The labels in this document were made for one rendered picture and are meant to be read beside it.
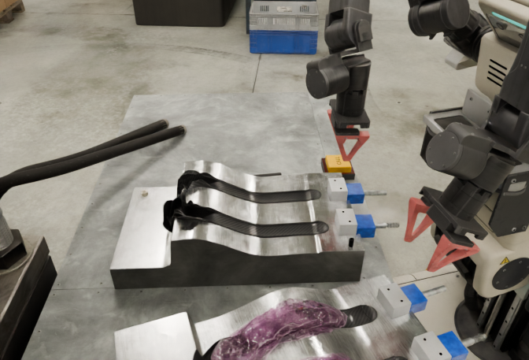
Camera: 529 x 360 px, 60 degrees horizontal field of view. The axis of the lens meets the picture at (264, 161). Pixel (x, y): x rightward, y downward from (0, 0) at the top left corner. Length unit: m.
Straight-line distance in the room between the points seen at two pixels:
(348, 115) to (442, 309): 0.94
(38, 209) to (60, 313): 1.67
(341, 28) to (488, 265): 0.62
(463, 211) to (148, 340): 0.52
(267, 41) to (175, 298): 3.41
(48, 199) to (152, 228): 1.70
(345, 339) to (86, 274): 0.55
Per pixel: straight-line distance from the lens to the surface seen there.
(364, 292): 0.91
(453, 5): 1.07
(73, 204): 2.60
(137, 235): 1.02
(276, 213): 1.00
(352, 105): 0.90
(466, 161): 0.67
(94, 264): 1.07
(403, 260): 2.21
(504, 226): 1.04
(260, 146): 1.37
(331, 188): 1.02
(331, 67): 0.85
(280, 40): 4.18
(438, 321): 1.66
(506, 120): 0.72
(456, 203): 0.74
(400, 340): 0.86
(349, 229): 0.95
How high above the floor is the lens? 1.54
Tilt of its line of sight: 35 degrees down
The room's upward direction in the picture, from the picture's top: straight up
